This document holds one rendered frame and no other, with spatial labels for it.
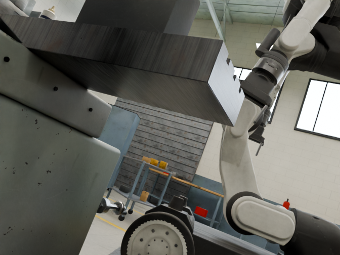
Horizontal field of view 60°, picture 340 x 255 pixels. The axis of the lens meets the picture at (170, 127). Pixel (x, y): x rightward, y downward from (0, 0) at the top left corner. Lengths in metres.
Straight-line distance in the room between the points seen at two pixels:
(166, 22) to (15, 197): 0.58
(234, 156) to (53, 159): 0.59
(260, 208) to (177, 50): 0.66
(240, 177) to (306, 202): 7.01
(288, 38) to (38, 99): 0.72
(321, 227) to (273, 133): 7.35
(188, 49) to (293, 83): 8.45
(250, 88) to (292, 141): 7.45
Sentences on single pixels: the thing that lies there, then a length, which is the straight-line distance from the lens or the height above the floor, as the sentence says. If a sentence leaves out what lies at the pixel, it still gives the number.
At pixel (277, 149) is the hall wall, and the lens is 8.30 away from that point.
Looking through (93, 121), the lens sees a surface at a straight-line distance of 0.96.
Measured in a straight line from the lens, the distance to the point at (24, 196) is 0.90.
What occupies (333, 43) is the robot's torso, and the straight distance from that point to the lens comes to 1.30.
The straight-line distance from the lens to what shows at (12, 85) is 0.77.
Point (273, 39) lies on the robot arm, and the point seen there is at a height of 1.20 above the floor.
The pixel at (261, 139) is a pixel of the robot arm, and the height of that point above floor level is 1.00.
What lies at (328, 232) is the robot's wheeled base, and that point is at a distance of 1.14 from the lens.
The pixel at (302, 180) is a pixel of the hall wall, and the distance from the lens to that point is 8.13.
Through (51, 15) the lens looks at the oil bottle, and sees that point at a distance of 0.98.
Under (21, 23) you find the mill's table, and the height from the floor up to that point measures 0.91.
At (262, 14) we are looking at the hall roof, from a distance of 9.65.
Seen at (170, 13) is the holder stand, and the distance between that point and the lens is 0.65.
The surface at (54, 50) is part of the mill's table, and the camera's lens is 0.71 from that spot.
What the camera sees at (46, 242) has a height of 0.38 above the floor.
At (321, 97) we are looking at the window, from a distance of 8.69.
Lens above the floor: 0.68
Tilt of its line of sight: 10 degrees up
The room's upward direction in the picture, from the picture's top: 21 degrees clockwise
